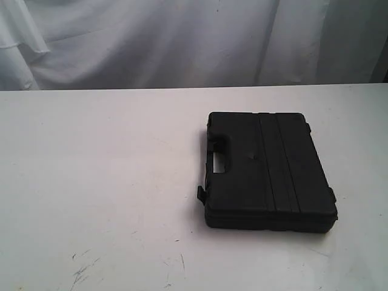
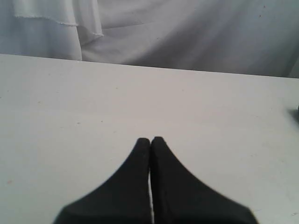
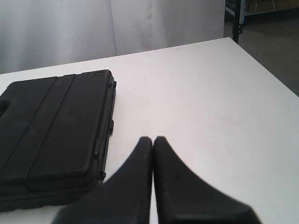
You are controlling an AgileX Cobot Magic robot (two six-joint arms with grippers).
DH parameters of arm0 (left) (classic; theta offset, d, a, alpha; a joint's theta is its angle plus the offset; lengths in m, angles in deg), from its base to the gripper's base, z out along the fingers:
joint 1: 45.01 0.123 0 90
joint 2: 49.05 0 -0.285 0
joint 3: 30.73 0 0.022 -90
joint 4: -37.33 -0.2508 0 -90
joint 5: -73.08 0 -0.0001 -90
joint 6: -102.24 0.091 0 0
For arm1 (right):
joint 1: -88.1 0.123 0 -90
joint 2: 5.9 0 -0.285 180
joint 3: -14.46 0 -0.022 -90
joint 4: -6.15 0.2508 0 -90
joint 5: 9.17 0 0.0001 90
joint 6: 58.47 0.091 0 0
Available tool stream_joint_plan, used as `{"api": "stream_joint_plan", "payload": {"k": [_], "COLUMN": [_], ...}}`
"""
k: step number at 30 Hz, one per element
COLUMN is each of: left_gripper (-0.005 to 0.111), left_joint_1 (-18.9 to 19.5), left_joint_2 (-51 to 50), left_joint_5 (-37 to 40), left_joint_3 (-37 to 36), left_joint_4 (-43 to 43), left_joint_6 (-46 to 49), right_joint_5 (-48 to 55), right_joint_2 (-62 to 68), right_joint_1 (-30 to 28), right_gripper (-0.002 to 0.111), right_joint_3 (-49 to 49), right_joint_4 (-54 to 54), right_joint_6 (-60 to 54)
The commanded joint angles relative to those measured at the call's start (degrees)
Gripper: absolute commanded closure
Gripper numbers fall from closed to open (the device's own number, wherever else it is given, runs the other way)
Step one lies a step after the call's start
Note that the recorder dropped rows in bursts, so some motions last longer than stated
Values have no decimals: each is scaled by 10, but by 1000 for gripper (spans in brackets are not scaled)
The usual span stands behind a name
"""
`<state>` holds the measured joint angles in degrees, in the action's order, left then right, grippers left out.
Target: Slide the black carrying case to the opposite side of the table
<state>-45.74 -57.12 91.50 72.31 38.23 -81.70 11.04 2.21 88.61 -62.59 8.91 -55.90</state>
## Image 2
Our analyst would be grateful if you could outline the white backdrop curtain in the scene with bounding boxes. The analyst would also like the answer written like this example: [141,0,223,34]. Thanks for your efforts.
[0,0,299,78]

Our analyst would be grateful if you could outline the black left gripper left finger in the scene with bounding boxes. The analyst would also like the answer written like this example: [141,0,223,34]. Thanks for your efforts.
[54,138,150,224]

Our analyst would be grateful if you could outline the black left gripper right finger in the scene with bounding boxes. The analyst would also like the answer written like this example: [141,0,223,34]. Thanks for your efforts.
[151,137,258,224]

